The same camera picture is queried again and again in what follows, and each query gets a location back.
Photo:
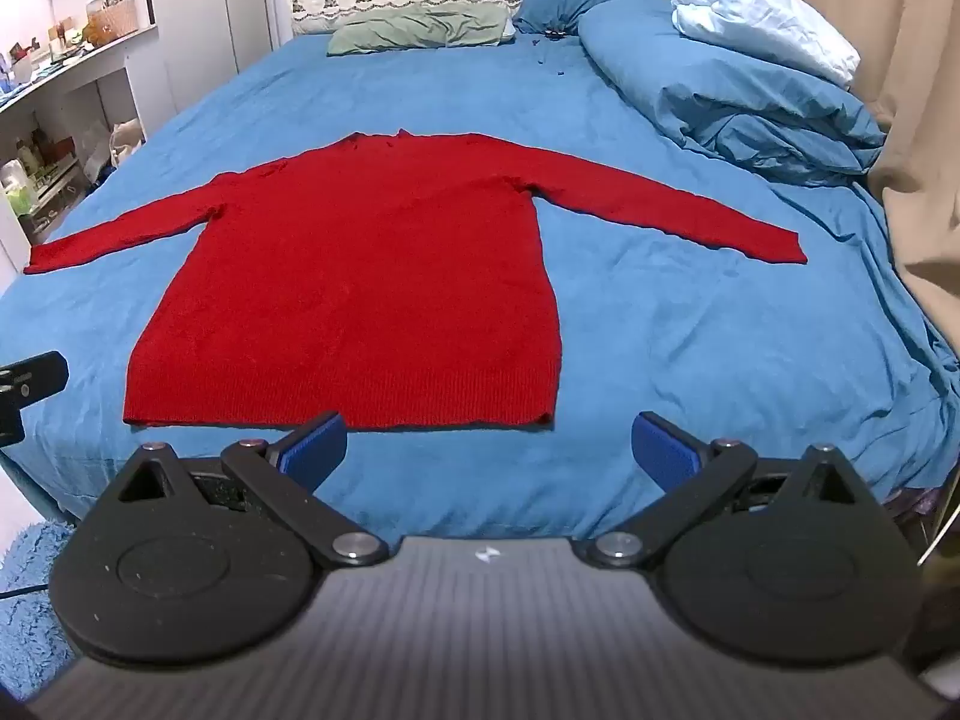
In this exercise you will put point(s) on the wicker basket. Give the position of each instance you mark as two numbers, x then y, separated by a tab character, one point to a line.
114	17

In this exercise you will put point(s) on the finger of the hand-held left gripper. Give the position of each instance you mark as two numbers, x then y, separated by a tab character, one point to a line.
34	379

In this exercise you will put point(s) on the white wardrobe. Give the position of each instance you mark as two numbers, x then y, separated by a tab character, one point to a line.
217	22

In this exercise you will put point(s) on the blue fluffy rug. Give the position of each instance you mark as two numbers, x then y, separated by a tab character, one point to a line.
30	615

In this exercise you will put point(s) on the light blue blanket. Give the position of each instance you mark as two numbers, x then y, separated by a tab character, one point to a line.
765	11

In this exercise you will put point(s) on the beige curtain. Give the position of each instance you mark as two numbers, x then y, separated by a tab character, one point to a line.
915	90

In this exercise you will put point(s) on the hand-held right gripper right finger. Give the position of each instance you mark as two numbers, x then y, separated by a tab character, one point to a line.
664	451

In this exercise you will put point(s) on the white shelf desk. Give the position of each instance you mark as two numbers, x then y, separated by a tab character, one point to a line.
60	90

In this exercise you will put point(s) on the green pillow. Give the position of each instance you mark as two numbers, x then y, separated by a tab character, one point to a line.
420	26

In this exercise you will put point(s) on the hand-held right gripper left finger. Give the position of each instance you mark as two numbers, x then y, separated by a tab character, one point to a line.
319	448

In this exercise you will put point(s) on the blue duvet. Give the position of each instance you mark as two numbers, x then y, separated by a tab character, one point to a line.
720	97

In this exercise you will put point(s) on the white bag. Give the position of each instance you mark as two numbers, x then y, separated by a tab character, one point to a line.
126	141

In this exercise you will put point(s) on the red knit sweater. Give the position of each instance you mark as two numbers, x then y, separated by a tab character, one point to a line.
360	277

